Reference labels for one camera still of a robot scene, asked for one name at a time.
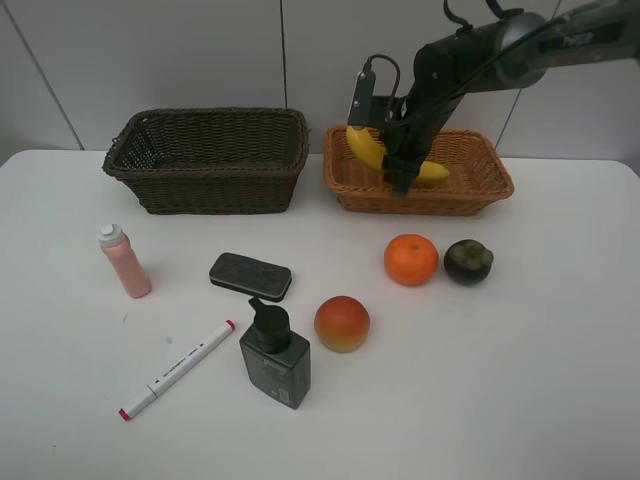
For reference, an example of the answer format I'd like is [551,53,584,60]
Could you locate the white marker pink caps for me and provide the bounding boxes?
[118,320,236,421]

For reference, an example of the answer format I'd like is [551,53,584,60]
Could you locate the dark green pump bottle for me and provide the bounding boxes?
[239,297,311,409]

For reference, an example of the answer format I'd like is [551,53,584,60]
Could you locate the pink bottle white cap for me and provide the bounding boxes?
[98,223,152,298]

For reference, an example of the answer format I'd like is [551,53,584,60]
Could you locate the orange mandarin fruit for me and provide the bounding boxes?
[384,234,439,287]

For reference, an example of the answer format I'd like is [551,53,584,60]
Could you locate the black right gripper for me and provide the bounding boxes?
[381,84,463,197]

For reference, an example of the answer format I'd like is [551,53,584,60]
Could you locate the dark purple mangosteen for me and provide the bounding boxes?
[443,239,494,286]

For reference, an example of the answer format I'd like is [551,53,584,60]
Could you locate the red yellow peach fruit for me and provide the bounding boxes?
[314,296,371,353]

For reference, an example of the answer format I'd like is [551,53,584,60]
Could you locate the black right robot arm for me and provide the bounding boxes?
[383,1,639,196]

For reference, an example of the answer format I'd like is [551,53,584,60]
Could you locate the black felt whiteboard eraser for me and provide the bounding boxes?
[209,252,292,302]

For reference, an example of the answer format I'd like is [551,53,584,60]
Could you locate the yellow banana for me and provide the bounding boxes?
[346,126,450,185]

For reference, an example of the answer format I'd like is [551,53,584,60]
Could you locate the light orange wicker basket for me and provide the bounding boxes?
[324,126,514,216]

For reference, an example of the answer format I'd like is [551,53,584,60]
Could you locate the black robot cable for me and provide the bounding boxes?
[362,0,640,131]

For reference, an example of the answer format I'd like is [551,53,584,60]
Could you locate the dark brown wicker basket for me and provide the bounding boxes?
[103,107,309,215]

